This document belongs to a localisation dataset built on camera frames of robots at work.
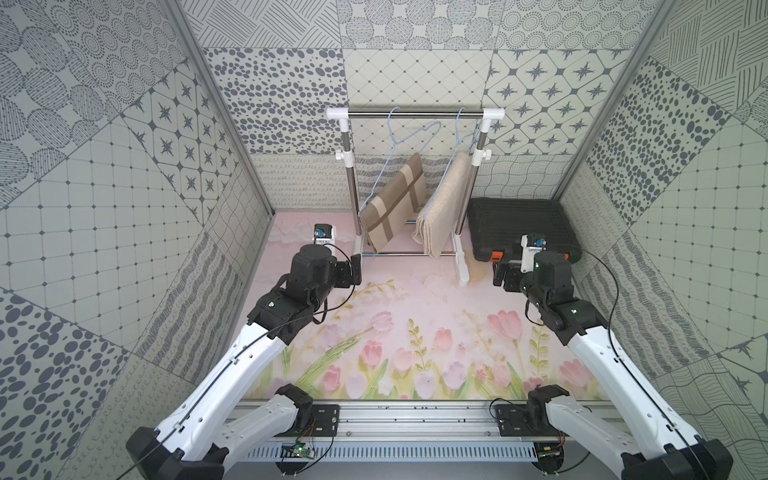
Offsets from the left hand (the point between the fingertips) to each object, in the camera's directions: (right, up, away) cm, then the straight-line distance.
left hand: (334, 246), depth 72 cm
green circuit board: (-8, -49, -2) cm, 50 cm away
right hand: (+47, -6, +7) cm, 47 cm away
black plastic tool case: (+53, +7, +37) cm, 65 cm away
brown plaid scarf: (+13, +9, +19) cm, 25 cm away
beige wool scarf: (+28, +6, +12) cm, 31 cm away
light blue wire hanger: (+15, +35, +30) cm, 48 cm away
